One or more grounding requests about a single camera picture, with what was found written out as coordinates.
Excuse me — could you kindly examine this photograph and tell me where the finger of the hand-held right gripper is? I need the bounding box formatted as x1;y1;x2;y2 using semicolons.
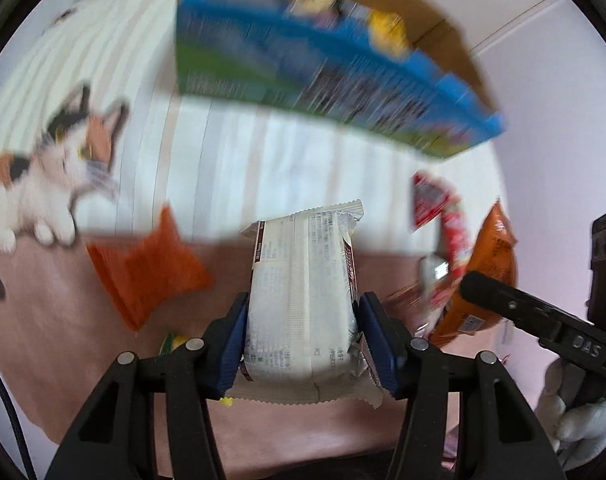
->
459;270;606;388

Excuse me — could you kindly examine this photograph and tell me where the orange snack packet white label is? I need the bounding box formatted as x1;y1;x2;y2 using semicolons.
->
428;200;518;346

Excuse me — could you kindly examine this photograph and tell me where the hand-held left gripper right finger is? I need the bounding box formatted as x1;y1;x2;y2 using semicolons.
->
358;291;566;480

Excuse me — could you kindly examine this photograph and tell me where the large yellow snack packet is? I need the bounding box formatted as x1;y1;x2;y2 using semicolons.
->
368;10;411;58

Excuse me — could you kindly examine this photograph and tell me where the black cable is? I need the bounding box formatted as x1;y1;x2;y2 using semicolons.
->
0;335;38;480

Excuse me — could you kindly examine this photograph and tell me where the person's right hand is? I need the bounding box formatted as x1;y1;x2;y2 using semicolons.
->
535;360;606;471

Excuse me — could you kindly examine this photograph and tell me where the white ribbed towel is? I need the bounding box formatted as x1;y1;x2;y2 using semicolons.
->
0;0;508;461

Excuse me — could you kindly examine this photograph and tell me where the red snack packet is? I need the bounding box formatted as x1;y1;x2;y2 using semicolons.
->
388;170;476;338

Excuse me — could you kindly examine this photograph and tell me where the bright orange snack packet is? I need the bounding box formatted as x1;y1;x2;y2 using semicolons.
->
86;205;214;332

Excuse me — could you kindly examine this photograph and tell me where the white wafer packet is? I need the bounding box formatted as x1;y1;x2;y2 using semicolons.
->
225;199;386;408

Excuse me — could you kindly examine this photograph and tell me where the colourful candy ball packet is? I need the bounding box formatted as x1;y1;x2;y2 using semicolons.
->
158;332;188;356

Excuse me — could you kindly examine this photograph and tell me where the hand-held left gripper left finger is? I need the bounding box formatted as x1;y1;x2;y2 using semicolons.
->
45;292;251;480

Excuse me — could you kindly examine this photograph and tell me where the cardboard box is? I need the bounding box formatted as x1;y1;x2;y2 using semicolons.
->
175;0;506;161

